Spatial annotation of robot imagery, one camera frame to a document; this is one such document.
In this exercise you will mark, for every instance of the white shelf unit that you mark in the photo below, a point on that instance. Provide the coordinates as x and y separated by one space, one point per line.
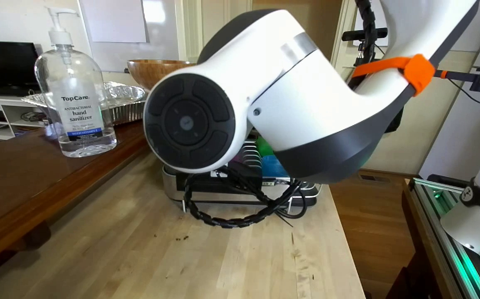
7 108

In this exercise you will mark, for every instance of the black monitor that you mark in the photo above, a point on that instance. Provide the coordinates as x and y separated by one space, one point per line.
3 67

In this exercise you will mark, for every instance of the white panelled door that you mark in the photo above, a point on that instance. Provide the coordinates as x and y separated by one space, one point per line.
216 14

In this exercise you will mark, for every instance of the wooden bowl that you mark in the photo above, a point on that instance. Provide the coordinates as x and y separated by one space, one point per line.
150 72

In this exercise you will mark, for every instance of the dark wooden side table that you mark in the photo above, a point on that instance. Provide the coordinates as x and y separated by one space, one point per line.
28 176

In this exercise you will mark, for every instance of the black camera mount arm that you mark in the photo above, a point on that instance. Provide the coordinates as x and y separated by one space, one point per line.
468 77

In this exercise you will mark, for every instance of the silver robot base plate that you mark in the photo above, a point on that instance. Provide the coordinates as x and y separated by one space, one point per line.
472 226

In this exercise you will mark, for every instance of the white wall board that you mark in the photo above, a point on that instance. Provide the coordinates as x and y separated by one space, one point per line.
111 19

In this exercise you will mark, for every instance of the aluminium foil tray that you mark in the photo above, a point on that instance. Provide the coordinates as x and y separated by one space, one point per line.
123 102

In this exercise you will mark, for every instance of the blue plastic bowl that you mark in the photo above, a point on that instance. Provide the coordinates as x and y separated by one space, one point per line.
272 166

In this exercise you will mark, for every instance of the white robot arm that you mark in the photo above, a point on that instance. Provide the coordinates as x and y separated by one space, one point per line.
306 93

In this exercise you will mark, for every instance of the steel dish rack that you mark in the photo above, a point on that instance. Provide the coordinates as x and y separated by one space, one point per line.
223 198

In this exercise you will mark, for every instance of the wooden robot stand aluminium frame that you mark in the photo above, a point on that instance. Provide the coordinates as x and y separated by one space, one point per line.
427 243

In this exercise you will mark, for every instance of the clear hand sanitizer pump bottle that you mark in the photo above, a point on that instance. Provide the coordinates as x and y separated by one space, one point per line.
75 93

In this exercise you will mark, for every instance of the black camera bar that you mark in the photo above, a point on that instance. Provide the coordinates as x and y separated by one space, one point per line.
352 34

